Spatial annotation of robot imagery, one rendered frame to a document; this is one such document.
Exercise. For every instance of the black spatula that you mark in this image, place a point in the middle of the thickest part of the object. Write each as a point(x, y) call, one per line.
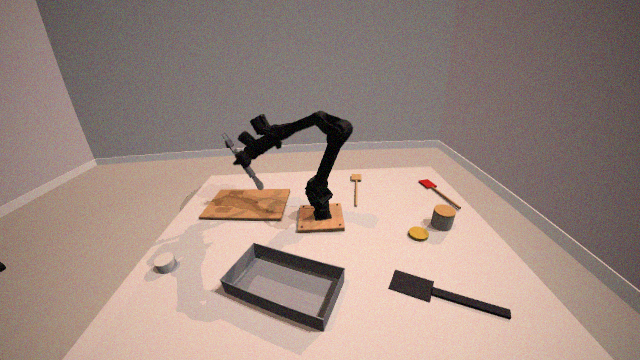
point(423, 289)

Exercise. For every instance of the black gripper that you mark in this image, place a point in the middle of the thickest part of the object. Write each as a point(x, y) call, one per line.
point(244, 157)

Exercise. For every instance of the red spatula with wooden handle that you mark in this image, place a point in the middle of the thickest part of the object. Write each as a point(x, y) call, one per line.
point(429, 185)

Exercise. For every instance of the grey cylinder with orange top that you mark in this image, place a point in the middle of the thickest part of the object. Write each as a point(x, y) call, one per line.
point(443, 217)

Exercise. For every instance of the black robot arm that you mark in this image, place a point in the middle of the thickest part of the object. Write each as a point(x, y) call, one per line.
point(337, 130)

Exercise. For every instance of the yellow flat round disc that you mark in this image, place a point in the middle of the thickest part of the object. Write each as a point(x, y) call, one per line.
point(418, 234)

